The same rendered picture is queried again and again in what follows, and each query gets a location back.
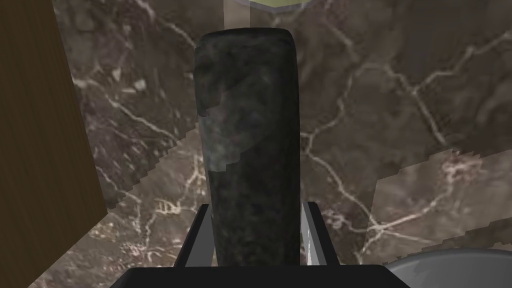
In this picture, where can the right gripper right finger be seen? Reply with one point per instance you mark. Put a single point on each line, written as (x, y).
(316, 236)

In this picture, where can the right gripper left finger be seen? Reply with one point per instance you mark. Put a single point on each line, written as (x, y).
(196, 240)

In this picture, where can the dark green stone block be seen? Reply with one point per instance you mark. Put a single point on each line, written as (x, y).
(250, 140)

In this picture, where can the grey round bowl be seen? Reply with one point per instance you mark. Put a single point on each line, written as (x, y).
(456, 270)

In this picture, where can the brown wooden cabinet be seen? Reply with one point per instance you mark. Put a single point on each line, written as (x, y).
(40, 140)

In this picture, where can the yellow-green round plate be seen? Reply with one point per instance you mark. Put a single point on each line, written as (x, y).
(276, 3)

